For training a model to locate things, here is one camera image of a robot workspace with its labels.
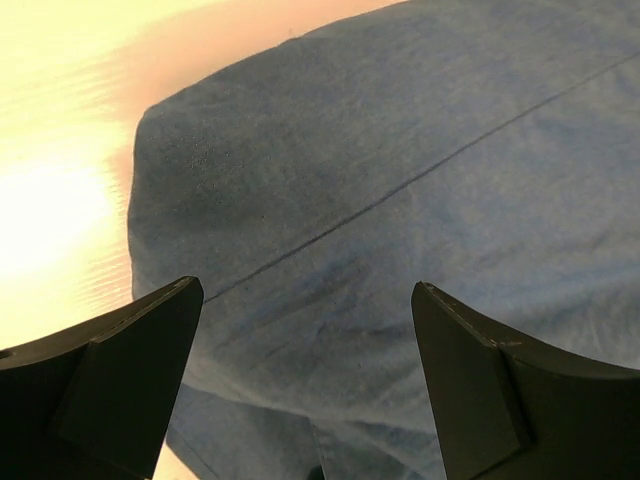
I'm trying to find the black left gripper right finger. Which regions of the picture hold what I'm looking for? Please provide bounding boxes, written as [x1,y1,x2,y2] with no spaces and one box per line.
[411,283,639,480]

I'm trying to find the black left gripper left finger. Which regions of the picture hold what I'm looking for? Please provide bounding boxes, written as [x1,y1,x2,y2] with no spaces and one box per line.
[1,277,204,479]

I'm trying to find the blue pillowcase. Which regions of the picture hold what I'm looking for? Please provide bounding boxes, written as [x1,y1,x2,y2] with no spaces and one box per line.
[128,1,639,479]

